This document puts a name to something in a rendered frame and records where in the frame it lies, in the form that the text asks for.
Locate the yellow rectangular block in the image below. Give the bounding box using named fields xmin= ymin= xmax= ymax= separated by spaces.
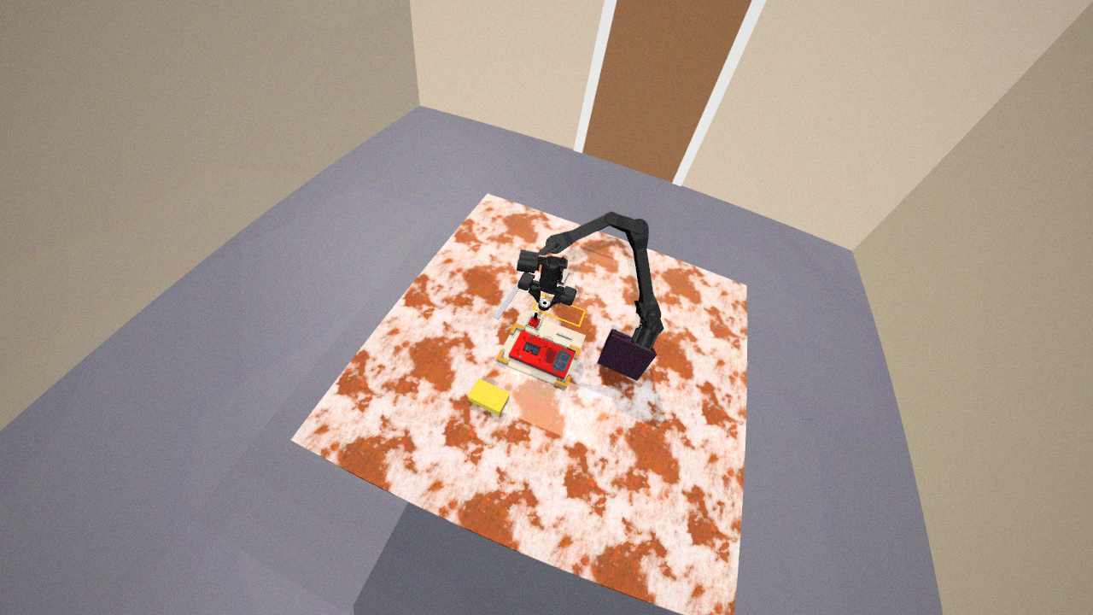
xmin=467 ymin=378 xmax=510 ymax=415

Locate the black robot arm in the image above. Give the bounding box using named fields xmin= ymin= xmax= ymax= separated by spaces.
xmin=517 ymin=212 xmax=665 ymax=351

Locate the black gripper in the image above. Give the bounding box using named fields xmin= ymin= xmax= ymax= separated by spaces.
xmin=517 ymin=272 xmax=577 ymax=308

